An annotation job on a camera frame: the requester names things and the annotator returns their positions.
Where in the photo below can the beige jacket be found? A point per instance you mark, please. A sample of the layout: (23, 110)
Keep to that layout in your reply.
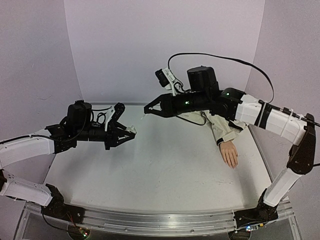
(223, 130)

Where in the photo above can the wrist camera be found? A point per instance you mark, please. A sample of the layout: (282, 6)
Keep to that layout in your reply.
(168, 81)
(113, 114)

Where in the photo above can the aluminium front rail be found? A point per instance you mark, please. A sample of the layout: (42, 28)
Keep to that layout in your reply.
(34, 223)

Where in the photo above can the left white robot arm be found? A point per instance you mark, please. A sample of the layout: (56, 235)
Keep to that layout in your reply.
(24, 147)

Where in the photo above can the mannequin hand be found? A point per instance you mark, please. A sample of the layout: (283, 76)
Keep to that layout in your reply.
(229, 154)

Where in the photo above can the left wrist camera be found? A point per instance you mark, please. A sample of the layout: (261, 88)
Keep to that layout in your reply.
(113, 114)

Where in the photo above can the white nail polish bottle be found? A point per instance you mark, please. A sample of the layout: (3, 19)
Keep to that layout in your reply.
(131, 129)

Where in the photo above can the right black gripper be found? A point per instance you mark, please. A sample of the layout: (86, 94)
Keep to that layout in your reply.
(167, 105)

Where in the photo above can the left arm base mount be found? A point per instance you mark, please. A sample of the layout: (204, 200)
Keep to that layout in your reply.
(58, 209)

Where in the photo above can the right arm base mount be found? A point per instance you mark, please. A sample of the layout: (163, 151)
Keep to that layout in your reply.
(261, 214)

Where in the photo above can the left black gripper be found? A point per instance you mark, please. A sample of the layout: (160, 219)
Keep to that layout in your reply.
(114, 133)

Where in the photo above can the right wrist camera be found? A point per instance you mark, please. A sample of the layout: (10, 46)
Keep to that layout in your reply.
(168, 81)

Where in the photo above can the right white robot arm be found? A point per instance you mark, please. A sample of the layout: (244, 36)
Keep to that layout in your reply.
(298, 129)

